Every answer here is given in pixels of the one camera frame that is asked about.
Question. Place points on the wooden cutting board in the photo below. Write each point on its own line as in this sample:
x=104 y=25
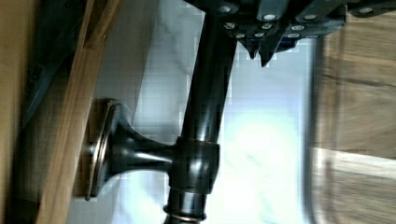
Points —
x=354 y=152

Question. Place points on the sea salt chips bag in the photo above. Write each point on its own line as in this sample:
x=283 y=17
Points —
x=56 y=37

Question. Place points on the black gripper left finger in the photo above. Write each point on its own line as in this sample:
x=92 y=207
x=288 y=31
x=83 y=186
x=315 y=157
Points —
x=256 y=24

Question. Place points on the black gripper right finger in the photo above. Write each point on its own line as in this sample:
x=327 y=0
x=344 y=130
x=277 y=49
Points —
x=296 y=19

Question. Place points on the wooden drawer with black handle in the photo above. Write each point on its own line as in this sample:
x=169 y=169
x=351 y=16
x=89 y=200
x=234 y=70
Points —
x=192 y=162

